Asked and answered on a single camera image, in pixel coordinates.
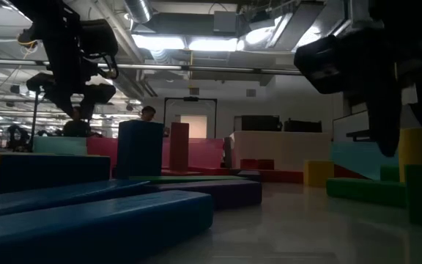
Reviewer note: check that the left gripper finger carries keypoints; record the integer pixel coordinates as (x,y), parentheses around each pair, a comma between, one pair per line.
(99,95)
(50,88)

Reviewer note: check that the yellow wooden cylinder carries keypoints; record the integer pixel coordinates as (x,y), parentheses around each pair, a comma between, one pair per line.
(420,146)

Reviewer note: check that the long green wooden block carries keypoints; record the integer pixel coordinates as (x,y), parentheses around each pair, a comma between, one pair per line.
(365,192)

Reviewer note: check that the small yellow wooden block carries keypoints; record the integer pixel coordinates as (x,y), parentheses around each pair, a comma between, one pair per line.
(318,173)

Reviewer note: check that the pink wooden block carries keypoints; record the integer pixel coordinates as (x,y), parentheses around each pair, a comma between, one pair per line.
(179,146)

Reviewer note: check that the long red wooden block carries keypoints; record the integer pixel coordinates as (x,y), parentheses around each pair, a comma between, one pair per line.
(181,172)

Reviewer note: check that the red arch wooden block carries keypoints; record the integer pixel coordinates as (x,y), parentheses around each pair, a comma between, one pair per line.
(256,164)

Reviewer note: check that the purple wooden block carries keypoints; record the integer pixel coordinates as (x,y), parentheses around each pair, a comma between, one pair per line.
(249,175)
(218,192)

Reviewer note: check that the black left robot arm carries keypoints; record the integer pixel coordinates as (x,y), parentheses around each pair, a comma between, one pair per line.
(97,36)

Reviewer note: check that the white board panel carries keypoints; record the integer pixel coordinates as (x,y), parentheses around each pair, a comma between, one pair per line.
(350,122)

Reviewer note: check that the person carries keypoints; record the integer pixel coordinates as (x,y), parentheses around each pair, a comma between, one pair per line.
(75,127)
(148,113)

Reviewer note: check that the large teal plastic bin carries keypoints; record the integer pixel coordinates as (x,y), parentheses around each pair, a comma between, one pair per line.
(354,157)

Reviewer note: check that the small red plastic bin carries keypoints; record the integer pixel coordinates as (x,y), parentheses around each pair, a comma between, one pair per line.
(101,150)

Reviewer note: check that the small teal plastic bin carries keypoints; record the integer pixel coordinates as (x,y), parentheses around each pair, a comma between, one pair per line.
(60,145)

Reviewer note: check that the long ceiling pipe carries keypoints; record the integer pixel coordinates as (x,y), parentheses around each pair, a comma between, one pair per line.
(159,67)

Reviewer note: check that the ceiling light panel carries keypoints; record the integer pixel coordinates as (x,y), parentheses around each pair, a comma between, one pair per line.
(213,44)
(158,42)

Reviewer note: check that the black monitor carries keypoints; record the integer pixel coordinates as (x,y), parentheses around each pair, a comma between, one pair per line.
(260,123)
(302,126)

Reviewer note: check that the long blue wooden block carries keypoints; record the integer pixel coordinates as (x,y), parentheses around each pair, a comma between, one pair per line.
(50,196)

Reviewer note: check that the white plastic bin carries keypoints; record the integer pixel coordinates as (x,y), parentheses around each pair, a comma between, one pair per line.
(280,150)

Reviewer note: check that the large pink plastic bin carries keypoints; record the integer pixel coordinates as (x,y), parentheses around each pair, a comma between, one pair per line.
(203,152)

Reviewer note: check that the grey ceiling box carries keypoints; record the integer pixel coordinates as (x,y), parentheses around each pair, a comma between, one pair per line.
(225,22)

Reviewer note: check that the black gantry frame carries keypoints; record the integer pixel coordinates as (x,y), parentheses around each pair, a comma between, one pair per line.
(190,98)
(34,121)

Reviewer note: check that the silver air duct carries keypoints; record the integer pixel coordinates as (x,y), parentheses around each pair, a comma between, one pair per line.
(139,9)

